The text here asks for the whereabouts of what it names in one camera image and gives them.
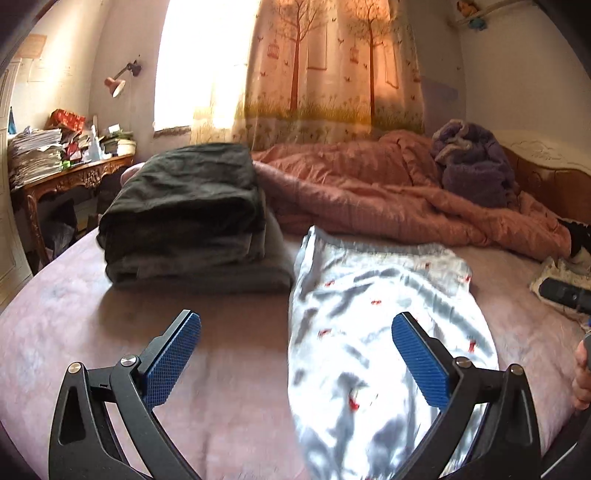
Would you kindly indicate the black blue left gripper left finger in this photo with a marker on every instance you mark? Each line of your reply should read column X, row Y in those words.
column 83, row 443

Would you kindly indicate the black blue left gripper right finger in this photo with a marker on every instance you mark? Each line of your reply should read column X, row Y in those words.
column 487, row 426

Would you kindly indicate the light blue satin kitty pants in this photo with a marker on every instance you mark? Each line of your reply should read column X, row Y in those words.
column 357, row 410

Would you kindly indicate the person's right hand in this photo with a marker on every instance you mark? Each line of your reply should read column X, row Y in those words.
column 581, row 384

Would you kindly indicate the white patterned garment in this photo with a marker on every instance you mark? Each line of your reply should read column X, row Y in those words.
column 561, row 271

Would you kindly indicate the wooden carved headboard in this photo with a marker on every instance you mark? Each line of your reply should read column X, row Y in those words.
column 555, row 173

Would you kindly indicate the purple fleece blanket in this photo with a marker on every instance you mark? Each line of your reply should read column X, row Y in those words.
column 473, row 163

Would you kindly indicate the pink checked quilt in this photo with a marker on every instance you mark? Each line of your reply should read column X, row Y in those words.
column 391, row 188

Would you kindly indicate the grey folded garment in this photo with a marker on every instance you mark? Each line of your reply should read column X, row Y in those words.
column 244, row 264

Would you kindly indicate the dark green folded garment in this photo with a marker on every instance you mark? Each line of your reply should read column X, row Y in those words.
column 184, row 199

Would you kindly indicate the carved wooden desk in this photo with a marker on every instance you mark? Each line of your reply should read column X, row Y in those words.
column 87, row 175

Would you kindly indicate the stack of papers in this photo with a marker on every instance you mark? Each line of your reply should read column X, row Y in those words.
column 34, row 154

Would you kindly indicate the stack of books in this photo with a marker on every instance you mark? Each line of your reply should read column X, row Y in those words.
column 118, row 142

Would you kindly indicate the tree print curtain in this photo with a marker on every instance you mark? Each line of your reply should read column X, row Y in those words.
column 305, row 72

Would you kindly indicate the pink wall lamp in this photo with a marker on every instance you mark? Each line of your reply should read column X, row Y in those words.
column 116, row 84

